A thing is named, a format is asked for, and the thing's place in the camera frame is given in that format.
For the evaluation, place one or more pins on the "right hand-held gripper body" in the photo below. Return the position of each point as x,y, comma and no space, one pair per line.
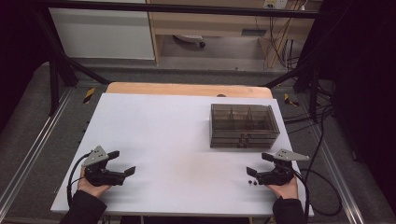
278,177

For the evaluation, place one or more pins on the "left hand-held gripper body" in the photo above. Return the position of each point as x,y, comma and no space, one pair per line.
99,175

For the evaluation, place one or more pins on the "brown transparent drawer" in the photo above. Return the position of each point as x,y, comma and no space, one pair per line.
227,144

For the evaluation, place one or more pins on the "brown transparent organizer box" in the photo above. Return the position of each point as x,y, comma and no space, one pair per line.
243,119

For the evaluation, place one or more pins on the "person's right hand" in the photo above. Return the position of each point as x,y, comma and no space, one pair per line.
288,190

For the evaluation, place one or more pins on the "person's left hand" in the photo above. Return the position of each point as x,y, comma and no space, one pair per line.
88,188

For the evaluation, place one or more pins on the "yellow black tape strip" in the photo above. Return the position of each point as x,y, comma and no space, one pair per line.
89,95
290,100

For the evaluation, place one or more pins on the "wooden table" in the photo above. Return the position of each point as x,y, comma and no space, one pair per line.
186,89

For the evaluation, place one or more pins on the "white cabinet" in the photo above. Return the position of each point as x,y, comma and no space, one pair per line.
102,34

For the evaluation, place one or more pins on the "white chair base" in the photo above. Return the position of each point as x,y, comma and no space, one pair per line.
190,38

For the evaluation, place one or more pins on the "wooden desk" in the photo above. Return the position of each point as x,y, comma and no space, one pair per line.
218,23

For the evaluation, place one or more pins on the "white power strip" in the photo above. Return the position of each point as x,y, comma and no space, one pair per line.
275,3

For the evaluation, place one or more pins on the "aluminium floor rail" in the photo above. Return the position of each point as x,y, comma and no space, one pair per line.
336,174
37,149

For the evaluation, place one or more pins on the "black frame strut cluster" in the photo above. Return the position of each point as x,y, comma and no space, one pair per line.
308,84

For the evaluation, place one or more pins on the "black upright frame post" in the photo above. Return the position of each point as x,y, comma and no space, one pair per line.
53,87

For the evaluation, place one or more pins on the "black diagonal frame bar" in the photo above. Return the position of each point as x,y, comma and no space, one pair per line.
67,59

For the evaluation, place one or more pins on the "black horizontal frame bar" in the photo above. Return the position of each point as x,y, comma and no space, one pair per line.
186,8

